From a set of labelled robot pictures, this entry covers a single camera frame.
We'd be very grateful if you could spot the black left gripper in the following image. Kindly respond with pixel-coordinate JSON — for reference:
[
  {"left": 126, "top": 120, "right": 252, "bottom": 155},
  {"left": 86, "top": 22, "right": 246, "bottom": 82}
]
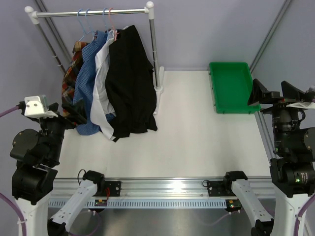
[{"left": 36, "top": 99, "right": 87, "bottom": 164}]

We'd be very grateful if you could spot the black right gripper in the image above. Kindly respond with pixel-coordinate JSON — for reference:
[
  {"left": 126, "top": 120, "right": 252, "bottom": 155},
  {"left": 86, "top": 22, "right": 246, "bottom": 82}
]
[{"left": 248, "top": 79, "right": 311, "bottom": 154}]

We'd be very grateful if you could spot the black shirt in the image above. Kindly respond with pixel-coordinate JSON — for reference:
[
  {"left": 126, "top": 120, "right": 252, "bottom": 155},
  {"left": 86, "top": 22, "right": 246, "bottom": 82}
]
[{"left": 105, "top": 25, "right": 158, "bottom": 141}]

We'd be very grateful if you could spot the pink wire hanger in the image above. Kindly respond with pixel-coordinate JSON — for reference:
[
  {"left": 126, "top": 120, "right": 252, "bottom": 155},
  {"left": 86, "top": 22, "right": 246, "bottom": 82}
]
[{"left": 108, "top": 7, "right": 118, "bottom": 41}]

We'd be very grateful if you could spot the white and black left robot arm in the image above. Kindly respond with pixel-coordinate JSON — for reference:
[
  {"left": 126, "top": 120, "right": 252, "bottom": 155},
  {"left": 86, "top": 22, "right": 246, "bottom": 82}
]
[{"left": 10, "top": 101, "right": 106, "bottom": 236}]

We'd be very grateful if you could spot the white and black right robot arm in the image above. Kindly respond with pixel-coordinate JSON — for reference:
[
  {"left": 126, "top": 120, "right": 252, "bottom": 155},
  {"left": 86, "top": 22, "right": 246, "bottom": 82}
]
[{"left": 222, "top": 79, "right": 315, "bottom": 236}]

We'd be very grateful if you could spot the blue checkered shirt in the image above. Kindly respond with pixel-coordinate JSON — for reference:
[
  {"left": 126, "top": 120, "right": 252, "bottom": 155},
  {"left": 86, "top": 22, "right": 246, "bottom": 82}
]
[{"left": 73, "top": 30, "right": 113, "bottom": 135}]

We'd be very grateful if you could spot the red yellow plaid shirt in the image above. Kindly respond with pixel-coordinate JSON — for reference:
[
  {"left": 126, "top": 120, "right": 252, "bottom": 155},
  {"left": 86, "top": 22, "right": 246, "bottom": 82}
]
[{"left": 62, "top": 41, "right": 88, "bottom": 104}]

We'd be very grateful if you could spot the white shirt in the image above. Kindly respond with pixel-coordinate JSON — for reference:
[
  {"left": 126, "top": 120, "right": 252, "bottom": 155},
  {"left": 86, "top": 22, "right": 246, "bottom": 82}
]
[{"left": 90, "top": 30, "right": 115, "bottom": 140}]

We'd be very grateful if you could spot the blue hanger of plaid shirt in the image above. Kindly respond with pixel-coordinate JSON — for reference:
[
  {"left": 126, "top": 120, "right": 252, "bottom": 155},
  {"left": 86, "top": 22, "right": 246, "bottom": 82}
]
[{"left": 76, "top": 8, "right": 91, "bottom": 42}]

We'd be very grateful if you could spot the blue hanger of checkered shirt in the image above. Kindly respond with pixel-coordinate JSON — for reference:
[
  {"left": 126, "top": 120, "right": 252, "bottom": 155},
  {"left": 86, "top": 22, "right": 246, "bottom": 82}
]
[{"left": 85, "top": 8, "right": 97, "bottom": 42}]

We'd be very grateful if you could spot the blue hanger of white shirt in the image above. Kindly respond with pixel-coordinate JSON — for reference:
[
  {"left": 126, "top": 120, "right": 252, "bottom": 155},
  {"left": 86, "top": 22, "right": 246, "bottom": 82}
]
[{"left": 102, "top": 8, "right": 112, "bottom": 32}]

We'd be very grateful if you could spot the green plastic bin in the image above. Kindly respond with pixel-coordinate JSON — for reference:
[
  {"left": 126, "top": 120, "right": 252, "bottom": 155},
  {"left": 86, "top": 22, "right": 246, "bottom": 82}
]
[{"left": 209, "top": 62, "right": 260, "bottom": 114}]

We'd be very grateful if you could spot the silver and white clothes rack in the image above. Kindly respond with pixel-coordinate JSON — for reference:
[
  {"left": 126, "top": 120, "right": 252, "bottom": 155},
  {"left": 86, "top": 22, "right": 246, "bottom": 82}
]
[{"left": 24, "top": 1, "right": 164, "bottom": 115}]

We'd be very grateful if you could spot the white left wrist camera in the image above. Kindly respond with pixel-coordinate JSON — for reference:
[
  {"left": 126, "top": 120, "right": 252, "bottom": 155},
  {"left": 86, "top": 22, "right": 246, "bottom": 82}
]
[{"left": 24, "top": 95, "right": 58, "bottom": 119}]

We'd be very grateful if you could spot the white slotted cable duct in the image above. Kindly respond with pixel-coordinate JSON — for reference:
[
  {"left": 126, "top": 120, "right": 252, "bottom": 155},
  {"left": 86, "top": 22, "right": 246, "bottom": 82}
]
[{"left": 48, "top": 199, "right": 227, "bottom": 208}]

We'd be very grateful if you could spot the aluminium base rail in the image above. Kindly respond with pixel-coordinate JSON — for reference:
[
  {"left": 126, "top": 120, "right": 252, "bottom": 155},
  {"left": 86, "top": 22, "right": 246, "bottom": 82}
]
[{"left": 52, "top": 177, "right": 275, "bottom": 199}]

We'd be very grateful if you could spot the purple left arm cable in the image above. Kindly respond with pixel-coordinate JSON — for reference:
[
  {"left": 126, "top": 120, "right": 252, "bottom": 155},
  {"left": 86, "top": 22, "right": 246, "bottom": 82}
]
[{"left": 0, "top": 104, "right": 26, "bottom": 236}]

